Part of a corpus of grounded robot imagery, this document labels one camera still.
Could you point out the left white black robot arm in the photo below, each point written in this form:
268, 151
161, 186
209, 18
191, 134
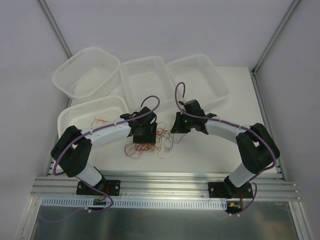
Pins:
72, 150

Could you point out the aluminium frame post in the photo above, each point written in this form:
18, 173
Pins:
54, 26
276, 34

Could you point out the middle white perforated basket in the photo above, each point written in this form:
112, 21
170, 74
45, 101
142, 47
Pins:
144, 77

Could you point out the right white perforated basket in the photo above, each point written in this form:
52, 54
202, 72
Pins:
202, 81

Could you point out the deep white plastic tub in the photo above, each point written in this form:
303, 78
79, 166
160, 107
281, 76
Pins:
91, 73

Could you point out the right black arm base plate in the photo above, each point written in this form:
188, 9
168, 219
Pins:
219, 190

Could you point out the right aluminium frame post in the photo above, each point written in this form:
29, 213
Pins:
276, 34

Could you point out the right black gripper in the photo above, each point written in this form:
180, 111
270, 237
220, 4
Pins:
178, 125

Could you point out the front-left white perforated basket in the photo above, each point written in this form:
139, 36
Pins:
91, 114

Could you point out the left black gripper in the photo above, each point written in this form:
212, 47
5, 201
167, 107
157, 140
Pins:
144, 136

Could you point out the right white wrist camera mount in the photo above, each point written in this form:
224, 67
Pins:
182, 103

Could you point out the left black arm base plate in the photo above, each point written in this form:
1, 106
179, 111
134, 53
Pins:
110, 187

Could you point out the left aluminium frame post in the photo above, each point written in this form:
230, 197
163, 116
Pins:
54, 26

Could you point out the white slotted cable duct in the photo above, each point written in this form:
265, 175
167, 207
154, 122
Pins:
135, 203

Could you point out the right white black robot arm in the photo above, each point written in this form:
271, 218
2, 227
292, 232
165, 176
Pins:
257, 149

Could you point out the aluminium mounting rail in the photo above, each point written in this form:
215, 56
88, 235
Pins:
169, 185

